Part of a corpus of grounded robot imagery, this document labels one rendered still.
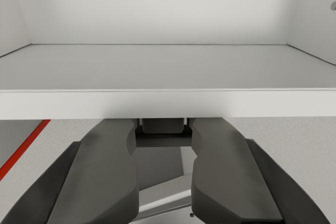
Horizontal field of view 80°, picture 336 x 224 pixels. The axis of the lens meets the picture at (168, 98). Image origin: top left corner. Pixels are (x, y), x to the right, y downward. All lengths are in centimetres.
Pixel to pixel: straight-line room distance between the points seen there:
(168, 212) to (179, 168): 12
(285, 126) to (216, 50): 135
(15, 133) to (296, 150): 157
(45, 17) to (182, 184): 37
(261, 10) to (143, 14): 10
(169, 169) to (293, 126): 111
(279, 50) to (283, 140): 140
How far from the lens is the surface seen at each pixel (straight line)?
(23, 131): 78
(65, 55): 17
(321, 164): 191
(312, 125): 160
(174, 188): 45
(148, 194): 48
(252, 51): 18
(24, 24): 21
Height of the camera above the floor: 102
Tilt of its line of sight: 61 degrees down
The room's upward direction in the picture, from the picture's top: 176 degrees clockwise
